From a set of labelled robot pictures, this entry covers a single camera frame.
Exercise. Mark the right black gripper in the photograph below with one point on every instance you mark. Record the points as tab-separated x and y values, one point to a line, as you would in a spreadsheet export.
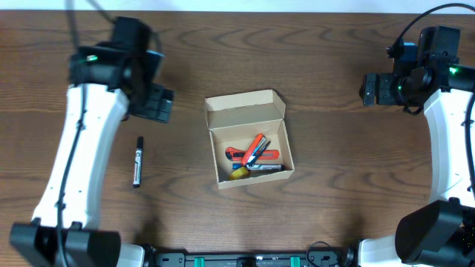
369	90

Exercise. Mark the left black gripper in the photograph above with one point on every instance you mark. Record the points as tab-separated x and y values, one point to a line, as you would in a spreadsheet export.
151	104

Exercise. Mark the black marker pen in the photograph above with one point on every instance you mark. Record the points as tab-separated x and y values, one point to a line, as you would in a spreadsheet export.
138	160

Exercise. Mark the red utility knife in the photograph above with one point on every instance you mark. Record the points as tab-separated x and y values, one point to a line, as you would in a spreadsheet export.
236	155

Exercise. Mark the cardboard box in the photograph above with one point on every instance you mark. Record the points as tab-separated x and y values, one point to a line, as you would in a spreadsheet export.
235	121

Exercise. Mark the yellow clear tape roll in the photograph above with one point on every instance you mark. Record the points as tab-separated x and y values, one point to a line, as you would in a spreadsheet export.
240	173

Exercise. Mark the red and white pliers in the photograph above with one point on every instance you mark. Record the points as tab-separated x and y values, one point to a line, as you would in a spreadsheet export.
255	150

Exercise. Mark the blue marker pen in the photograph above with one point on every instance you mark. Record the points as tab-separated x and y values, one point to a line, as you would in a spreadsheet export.
265	167

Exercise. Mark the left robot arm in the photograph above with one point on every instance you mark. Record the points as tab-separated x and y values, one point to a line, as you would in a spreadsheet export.
108	84

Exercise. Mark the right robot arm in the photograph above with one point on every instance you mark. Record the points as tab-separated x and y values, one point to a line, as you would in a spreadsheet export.
442	232

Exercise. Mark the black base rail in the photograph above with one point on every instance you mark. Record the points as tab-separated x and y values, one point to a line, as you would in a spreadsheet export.
315	255

